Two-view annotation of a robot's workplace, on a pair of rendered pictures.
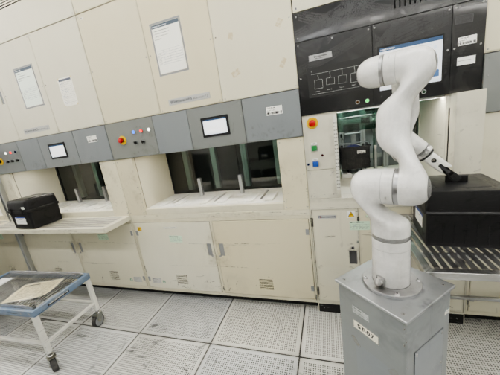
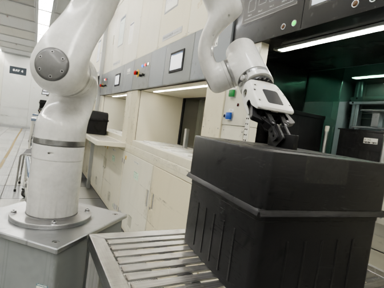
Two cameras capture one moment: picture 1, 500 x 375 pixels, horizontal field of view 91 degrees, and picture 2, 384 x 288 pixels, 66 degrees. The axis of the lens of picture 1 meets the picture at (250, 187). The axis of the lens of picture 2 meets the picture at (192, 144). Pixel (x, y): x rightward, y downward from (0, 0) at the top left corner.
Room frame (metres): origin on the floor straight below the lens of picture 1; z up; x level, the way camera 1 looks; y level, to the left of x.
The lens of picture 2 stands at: (0.47, -1.20, 1.03)
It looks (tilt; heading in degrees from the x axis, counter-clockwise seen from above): 3 degrees down; 43
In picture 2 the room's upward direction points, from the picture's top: 8 degrees clockwise
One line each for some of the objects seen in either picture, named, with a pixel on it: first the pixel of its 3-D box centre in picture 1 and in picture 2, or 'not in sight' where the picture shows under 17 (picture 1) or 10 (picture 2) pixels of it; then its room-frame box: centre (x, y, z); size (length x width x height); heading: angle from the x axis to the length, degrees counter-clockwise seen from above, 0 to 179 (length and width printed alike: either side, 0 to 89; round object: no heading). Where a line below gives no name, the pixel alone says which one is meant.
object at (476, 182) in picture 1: (455, 189); (278, 164); (1.05, -0.92, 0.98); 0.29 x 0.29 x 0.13; 66
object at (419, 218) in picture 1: (454, 216); (270, 224); (1.05, -0.92, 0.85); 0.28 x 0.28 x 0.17; 66
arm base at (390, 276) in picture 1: (390, 259); (55, 180); (0.78, -0.46, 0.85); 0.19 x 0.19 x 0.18
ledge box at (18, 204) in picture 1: (34, 210); (94, 122); (2.19, 1.96, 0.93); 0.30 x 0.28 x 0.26; 68
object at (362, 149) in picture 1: (353, 152); (372, 144); (2.02, -0.89, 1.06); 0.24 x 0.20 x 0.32; 72
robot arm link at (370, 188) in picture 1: (379, 202); (68, 97); (0.81, -0.44, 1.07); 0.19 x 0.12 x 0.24; 49
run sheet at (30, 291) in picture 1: (33, 289); not in sight; (1.63, 1.66, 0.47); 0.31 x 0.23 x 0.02; 93
